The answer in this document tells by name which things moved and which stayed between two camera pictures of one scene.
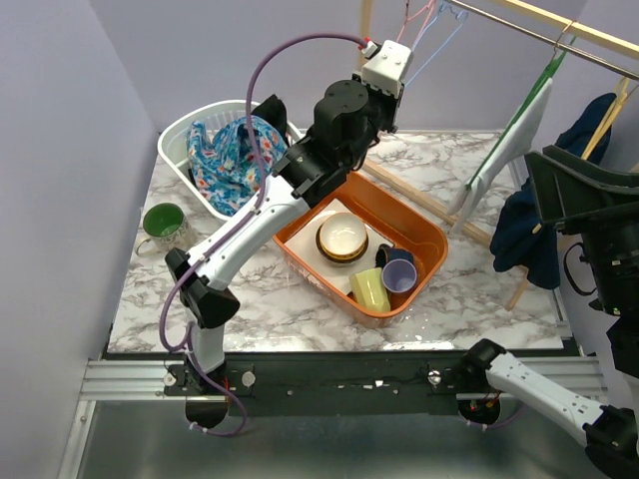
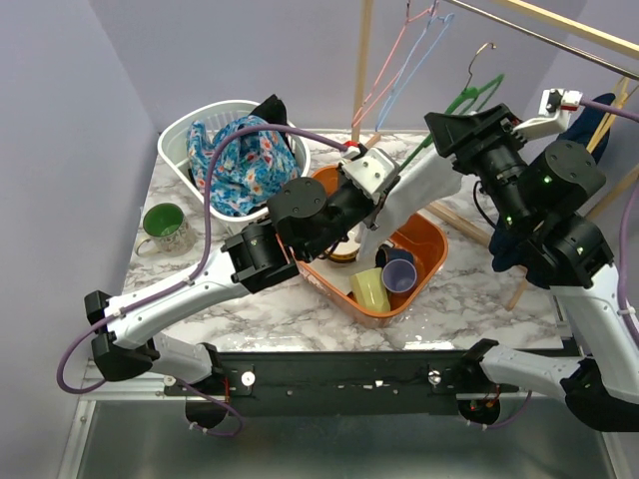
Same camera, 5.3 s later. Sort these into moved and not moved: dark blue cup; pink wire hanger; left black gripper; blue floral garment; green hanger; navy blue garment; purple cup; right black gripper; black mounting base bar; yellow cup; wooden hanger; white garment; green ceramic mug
Moved: white garment; green hanger; left black gripper; pink wire hanger; right black gripper
Not moved: blue floral garment; dark blue cup; wooden hanger; black mounting base bar; green ceramic mug; navy blue garment; yellow cup; purple cup
